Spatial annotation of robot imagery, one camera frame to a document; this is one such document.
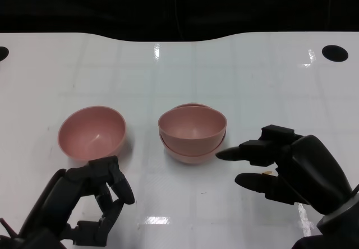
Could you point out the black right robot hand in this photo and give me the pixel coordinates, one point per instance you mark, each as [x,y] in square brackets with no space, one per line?
[308,170]

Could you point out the pink plastic bowl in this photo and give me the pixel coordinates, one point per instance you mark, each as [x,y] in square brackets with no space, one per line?
[193,122]
[193,156]
[89,134]

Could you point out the black round table grommet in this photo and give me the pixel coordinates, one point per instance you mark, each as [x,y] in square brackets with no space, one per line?
[335,53]
[2,53]

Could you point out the black backdrop cloth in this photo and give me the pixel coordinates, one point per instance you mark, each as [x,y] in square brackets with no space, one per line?
[84,5]

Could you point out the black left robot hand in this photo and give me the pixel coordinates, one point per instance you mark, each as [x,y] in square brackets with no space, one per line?
[56,198]

